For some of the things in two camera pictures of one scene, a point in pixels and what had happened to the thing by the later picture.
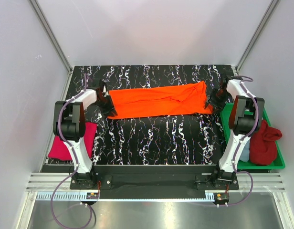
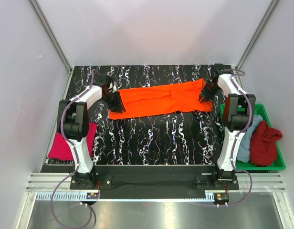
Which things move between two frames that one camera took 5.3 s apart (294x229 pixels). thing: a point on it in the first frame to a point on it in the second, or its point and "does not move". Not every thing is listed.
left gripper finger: [112, 112] to [120, 108]
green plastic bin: [278, 164] does not move
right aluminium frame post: [273, 5] does not move
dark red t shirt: [263, 147] does not move
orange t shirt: [187, 98] does not move
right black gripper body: [220, 96] to [211, 89]
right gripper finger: [215, 107] to [202, 98]
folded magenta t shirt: [59, 150] does not move
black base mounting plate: [154, 181] does not move
